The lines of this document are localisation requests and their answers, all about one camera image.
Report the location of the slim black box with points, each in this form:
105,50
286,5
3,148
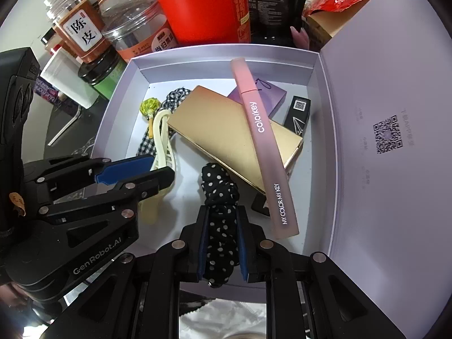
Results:
300,116

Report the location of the cream hair claw clip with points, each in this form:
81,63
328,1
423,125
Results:
160,148

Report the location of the purple drink can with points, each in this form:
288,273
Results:
46,93

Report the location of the short clear jar orange label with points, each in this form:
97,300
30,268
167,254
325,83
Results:
141,42

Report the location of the clear jar of orange peel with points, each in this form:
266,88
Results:
83,31

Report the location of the green jar with black lid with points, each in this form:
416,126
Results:
109,77

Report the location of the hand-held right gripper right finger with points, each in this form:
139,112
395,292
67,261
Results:
242,250

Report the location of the long pink cosmetic box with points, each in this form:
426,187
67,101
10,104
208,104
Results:
263,134

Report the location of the lavender gift box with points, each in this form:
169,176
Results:
353,77

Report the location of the yellow lollipop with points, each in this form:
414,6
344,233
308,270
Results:
150,107

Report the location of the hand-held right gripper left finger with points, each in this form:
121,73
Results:
201,254

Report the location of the black polka-dot scrunchie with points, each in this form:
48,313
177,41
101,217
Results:
220,197

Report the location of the gold rectangular box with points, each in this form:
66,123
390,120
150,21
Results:
219,130

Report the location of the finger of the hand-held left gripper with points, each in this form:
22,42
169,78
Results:
148,183
123,169

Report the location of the small purple box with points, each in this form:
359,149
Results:
273,99

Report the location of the brown paper packet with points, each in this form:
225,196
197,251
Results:
328,26

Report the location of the white plastic bag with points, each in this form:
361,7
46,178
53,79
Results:
226,317

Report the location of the black snack pouch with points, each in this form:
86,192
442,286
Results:
275,3

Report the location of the red canister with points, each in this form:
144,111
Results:
204,10

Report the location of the white cylinder bottle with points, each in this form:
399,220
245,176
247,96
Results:
67,77

